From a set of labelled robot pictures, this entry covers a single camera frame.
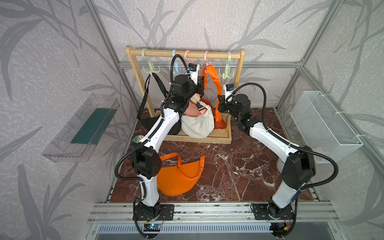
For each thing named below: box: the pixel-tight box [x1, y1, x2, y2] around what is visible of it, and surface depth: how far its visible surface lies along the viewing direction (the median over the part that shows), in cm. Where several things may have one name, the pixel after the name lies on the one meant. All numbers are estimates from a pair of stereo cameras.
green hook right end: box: [219, 51, 235, 80], surface depth 72 cm
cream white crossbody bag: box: [181, 93, 215, 139], surface depth 94 cm
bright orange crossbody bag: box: [157, 152, 206, 196], surface depth 83 cm
